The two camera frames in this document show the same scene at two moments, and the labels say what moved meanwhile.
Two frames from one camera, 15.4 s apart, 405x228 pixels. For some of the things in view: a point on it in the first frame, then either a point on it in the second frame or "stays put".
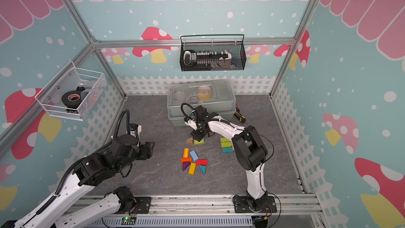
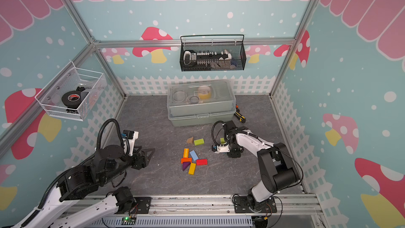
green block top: [197, 142] stays put
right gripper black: [196, 136] to [233, 155]
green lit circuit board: [128, 220] stays put
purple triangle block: [185, 165] stays put
